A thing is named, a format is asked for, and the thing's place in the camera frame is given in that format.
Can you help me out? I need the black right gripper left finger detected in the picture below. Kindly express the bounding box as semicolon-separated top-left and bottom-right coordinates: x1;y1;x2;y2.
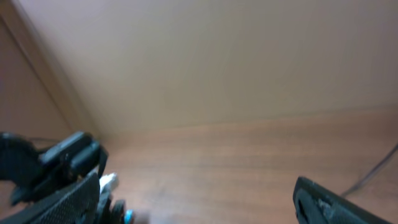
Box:
1;172;100;224

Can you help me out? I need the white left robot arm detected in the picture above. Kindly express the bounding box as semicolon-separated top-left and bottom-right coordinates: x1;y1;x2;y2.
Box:
1;131;134;224

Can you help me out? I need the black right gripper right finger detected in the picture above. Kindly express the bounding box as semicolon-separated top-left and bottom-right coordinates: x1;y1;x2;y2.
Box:
293;177;389;224

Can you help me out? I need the turquoise screen smartphone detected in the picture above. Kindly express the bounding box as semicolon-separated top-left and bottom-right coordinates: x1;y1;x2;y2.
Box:
124;210;134;224

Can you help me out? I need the black charger cable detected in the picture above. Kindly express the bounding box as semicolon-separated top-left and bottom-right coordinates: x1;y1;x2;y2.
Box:
340;142;398;198

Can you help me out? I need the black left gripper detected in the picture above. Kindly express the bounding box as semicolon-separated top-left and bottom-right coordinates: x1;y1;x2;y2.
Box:
95;173;126;224

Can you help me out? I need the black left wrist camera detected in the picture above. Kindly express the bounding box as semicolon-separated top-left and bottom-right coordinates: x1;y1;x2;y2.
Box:
1;131;108;206

